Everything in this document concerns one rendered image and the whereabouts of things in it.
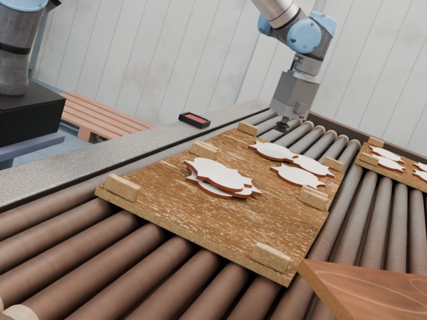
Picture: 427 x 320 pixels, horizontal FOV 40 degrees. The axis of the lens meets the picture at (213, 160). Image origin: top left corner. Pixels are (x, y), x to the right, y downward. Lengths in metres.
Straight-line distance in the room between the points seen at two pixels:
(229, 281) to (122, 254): 0.16
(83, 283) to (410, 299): 0.39
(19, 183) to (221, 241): 0.33
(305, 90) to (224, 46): 3.35
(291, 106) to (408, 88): 3.24
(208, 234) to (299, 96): 0.67
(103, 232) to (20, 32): 0.52
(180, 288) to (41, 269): 0.18
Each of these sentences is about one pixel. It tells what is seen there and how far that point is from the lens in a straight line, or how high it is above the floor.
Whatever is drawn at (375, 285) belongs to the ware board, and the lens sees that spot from 0.73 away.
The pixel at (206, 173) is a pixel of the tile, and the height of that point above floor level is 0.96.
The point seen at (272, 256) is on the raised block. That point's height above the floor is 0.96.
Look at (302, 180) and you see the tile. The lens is 1.40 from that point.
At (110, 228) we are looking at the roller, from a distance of 0.89.
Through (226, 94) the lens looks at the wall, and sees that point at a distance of 4.85.
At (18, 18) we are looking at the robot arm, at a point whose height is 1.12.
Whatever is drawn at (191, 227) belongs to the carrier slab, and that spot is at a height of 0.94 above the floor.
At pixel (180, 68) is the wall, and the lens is 4.95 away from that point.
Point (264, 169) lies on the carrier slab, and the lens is 1.40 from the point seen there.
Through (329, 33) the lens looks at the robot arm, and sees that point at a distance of 1.51.
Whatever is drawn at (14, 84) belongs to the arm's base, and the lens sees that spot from 1.27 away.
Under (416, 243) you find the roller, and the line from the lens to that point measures 1.41.
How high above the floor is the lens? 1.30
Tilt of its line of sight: 16 degrees down
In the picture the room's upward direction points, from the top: 20 degrees clockwise
